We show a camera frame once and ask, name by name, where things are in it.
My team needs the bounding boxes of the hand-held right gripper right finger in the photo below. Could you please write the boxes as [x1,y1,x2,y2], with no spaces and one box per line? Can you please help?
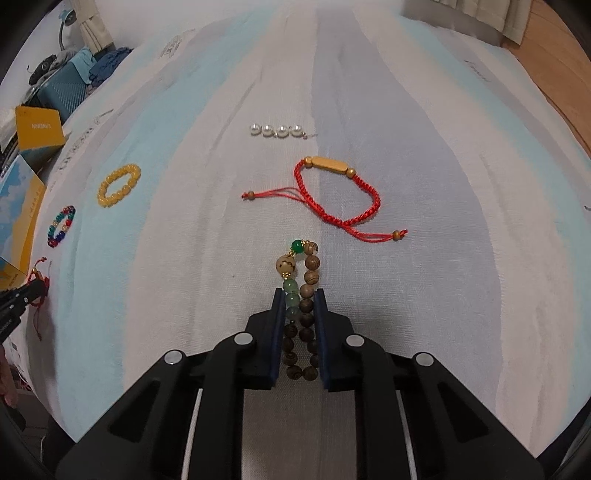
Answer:
[315,287,546,480]

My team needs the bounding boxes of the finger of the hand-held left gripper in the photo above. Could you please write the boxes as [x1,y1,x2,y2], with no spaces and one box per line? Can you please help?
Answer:
[0,281,48,309]
[0,302,29,344]

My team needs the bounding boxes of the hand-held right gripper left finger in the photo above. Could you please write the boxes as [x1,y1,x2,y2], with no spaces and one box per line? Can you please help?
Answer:
[55,288,287,480]

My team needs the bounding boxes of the small red cord bracelet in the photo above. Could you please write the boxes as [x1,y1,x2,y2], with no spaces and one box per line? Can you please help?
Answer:
[27,257,51,324]

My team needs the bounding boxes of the wooden and green bead bracelet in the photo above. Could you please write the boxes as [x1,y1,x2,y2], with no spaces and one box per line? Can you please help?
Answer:
[275,239,321,381]

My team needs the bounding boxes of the cardboard storage box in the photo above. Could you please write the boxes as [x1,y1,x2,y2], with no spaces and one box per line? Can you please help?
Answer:
[0,154,48,289]

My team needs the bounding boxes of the multicolour bead bracelet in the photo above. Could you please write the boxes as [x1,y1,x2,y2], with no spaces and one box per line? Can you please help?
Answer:
[46,205,76,247]

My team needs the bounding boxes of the yellow bead bracelet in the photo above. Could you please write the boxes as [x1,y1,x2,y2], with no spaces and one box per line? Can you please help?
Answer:
[97,164,141,208]

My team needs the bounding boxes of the red cord bracelet gold bar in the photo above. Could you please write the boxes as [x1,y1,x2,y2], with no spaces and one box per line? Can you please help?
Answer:
[241,156,409,242]

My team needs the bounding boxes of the white pearl string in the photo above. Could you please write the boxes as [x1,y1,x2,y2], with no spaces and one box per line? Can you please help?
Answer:
[248,123,320,139]

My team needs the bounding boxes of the person's left hand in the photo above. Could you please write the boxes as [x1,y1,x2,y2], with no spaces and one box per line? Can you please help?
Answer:
[0,344,17,408]

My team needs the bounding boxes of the striped bed sheet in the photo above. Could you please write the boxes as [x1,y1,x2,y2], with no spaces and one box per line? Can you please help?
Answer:
[18,0,591,446]

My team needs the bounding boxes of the yellow cardboard box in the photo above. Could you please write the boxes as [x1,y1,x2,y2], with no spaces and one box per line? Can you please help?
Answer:
[15,105,65,151]

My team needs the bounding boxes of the teal ribbed suitcase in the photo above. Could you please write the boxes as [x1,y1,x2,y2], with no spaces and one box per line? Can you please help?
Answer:
[37,60,94,117]

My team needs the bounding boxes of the dark round device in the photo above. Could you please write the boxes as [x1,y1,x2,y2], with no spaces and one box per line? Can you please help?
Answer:
[28,54,61,85]

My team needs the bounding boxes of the light teal cloth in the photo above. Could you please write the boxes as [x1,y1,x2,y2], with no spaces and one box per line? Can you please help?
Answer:
[69,50,99,80]

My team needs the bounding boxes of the dark blue cloth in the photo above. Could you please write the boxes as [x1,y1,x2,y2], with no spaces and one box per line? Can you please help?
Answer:
[88,46,134,86]

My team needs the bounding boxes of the blue and white desk lamp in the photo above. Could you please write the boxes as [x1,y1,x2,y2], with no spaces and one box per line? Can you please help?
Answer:
[57,8,82,49]

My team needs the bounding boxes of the beige curtain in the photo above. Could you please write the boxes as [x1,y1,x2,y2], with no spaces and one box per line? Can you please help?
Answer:
[496,0,562,47]
[78,0,117,54]

